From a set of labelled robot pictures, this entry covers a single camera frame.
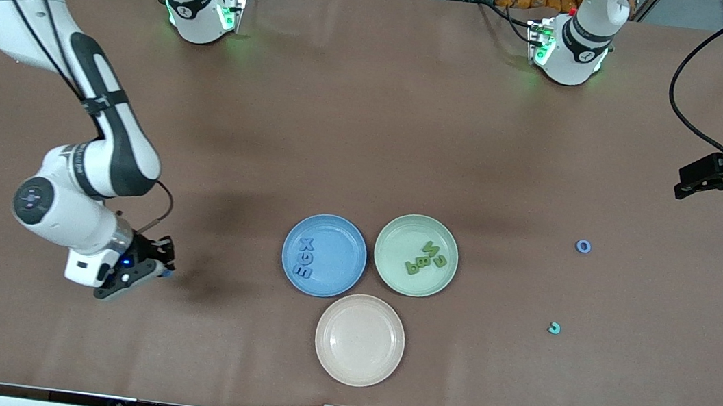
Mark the blue foam letter X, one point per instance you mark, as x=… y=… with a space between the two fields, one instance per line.
x=309 y=243

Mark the brown table cover sheet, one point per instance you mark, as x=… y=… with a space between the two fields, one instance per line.
x=370 y=128

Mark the green foam letter N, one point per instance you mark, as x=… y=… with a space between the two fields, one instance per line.
x=430 y=249

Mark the blue round plate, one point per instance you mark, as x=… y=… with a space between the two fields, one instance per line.
x=340 y=262

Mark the green round plate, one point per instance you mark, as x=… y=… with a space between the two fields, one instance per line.
x=399 y=235

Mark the blue foam letter E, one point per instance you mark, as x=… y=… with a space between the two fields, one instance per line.
x=304 y=269

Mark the green foam letter P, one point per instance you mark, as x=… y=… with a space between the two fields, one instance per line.
x=411 y=268

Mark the green foam letter U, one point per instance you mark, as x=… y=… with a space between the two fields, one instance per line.
x=435 y=261

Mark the blue foam letter a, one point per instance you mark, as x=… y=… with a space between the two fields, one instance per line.
x=168 y=273

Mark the beige round plate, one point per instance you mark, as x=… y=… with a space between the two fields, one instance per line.
x=360 y=341

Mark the green foam letter B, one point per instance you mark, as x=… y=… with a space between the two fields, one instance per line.
x=423 y=262

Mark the teal foam letter C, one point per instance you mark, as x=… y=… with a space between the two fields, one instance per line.
x=553 y=332

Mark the blue foam letter O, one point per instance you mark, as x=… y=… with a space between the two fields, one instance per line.
x=578 y=245

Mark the blue foam letter G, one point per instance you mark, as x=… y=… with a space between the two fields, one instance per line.
x=302 y=256

